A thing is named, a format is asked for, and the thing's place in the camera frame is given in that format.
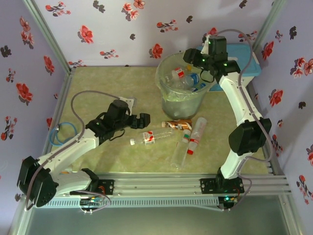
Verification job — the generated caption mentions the large clear bottle red label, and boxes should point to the large clear bottle red label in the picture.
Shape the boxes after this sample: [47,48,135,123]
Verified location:
[129,130,175,147]

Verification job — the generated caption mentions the clear bottle with blue label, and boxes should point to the clear bottle with blue label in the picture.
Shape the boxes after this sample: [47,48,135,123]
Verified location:
[192,83,207,93]
[183,72,201,87]

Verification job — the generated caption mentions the brown coffee drink bottle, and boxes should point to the brown coffee drink bottle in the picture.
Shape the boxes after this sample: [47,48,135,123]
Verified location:
[161,119,193,131]

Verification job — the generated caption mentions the clear red-label bottle yellow cap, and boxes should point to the clear red-label bottle yellow cap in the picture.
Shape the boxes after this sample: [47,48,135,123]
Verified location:
[167,67,184,80]

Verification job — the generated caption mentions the crushed clear bottle white cap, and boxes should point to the crushed clear bottle white cap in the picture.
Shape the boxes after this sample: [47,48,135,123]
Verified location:
[164,75,186,90]

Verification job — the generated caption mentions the clear bottle green red label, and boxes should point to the clear bottle green red label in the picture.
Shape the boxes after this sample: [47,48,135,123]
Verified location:
[170,129,192,170]

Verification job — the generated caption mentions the clear bottle with red cap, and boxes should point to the clear bottle with red cap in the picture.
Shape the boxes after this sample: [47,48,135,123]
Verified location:
[187,117,208,156]

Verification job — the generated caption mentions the pale green bin liner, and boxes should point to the pale green bin liner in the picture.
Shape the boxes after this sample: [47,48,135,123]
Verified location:
[156,52,211,102]

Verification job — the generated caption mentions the clear plastic bin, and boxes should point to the clear plastic bin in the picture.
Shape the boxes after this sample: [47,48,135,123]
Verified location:
[156,52,211,120]

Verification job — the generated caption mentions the white box with blue lid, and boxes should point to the white box with blue lid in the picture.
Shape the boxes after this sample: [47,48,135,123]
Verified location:
[195,43,262,93]

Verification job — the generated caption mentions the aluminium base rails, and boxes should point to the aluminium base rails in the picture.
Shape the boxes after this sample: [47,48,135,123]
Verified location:
[24,173,293,196]

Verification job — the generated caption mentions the small circuit board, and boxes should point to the small circuit board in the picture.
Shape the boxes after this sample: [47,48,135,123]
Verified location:
[219,195,239,211]
[79,197,103,208]

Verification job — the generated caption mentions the left arm grey cable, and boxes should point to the left arm grey cable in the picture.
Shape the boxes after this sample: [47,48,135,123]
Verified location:
[24,90,120,212]

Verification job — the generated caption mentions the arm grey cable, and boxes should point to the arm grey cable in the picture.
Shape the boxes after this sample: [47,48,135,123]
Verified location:
[24,90,120,212]
[214,28,273,211]

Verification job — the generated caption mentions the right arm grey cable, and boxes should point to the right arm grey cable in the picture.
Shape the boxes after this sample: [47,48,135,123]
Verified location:
[214,28,273,211]

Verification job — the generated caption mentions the aluminium frame post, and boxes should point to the aluminium frame post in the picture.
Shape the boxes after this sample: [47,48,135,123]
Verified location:
[23,0,73,74]
[251,0,287,49]

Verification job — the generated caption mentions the grey slotted cable duct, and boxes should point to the grey slotted cable duct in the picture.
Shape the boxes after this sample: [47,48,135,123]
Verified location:
[33,197,220,209]

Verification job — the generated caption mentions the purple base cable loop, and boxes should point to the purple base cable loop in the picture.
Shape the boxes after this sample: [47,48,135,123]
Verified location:
[78,186,112,215]

